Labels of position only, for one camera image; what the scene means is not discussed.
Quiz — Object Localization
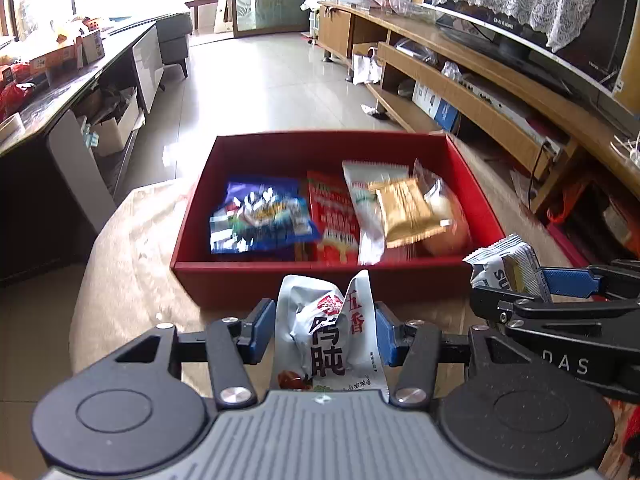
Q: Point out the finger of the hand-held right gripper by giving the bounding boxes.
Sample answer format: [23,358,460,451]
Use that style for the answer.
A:
[542,260,640,303]
[470,285,640,331]

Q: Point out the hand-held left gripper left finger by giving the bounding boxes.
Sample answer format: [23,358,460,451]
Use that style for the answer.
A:
[115,299,277,409]

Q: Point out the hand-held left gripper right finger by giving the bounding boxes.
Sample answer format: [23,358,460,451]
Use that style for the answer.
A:
[375,302,531,408]

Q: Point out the white wafer packet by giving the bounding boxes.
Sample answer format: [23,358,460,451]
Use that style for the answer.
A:
[463,234,553,303]

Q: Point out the red cardboard box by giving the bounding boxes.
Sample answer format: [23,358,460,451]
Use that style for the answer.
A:
[170,130,507,311]

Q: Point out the white packet with red print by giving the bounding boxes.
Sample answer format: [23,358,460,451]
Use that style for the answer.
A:
[272,269,391,403]

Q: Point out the bun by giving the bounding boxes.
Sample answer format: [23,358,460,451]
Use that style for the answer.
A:
[412,158,472,256]

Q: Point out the blue patterned candy packet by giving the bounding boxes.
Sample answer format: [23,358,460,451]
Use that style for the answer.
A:
[210,192,321,254]

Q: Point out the golden biscuit packet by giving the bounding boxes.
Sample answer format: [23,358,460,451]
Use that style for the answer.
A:
[367,177,451,250]

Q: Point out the red green snack packet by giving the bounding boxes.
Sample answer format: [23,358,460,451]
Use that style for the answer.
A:
[306,170,362,265]

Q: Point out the white grey snack packet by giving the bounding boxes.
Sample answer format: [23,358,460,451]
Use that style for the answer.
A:
[342,160,411,266]

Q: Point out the small orange plastic bag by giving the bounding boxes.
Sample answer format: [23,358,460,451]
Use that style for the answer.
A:
[546,185,587,227]

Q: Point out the white set-top box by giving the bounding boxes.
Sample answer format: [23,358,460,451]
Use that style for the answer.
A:
[460,75,527,117]

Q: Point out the blue white box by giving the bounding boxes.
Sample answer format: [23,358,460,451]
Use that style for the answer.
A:
[412,80,461,134]

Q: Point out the black television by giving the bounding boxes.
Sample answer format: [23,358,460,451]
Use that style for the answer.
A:
[415,0,640,111]

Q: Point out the open cardboard box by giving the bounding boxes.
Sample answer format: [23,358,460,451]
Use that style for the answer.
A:
[75,87,147,159]

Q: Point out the dark long side table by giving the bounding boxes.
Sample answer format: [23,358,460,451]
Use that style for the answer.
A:
[0,22,162,286]

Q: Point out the white paper bag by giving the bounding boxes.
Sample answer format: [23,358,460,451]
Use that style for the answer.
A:
[352,52,384,87]

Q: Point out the grey sofa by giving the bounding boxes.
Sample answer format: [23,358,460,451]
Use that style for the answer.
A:
[155,12,193,78]

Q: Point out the red plastic bags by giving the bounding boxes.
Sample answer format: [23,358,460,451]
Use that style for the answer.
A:
[0,82,37,122]

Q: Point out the cardboard boxes on side table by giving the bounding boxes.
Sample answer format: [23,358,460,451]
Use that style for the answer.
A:
[30,30,107,74]

